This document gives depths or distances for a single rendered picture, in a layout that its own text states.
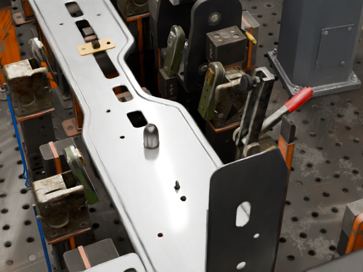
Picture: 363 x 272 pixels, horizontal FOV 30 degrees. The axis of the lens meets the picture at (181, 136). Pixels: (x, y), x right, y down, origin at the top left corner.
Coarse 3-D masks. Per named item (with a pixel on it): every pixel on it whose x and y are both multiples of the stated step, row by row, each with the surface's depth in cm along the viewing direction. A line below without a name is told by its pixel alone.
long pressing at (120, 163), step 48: (48, 0) 169; (96, 0) 169; (96, 96) 143; (144, 96) 142; (96, 144) 133; (192, 144) 132; (144, 192) 124; (192, 192) 124; (144, 240) 116; (192, 240) 116
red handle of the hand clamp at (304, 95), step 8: (304, 88) 122; (296, 96) 122; (304, 96) 121; (312, 96) 122; (288, 104) 122; (296, 104) 122; (280, 112) 122; (288, 112) 122; (272, 120) 123; (280, 120) 123; (264, 128) 123
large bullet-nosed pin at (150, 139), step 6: (150, 126) 129; (156, 126) 130; (144, 132) 130; (150, 132) 129; (156, 132) 130; (144, 138) 131; (150, 138) 130; (156, 138) 130; (144, 144) 132; (150, 144) 131; (156, 144) 131
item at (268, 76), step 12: (264, 72) 114; (240, 84) 115; (252, 84) 113; (264, 84) 113; (252, 96) 118; (264, 96) 115; (252, 108) 120; (264, 108) 117; (252, 120) 119; (240, 132) 124; (252, 132) 120; (240, 144) 126
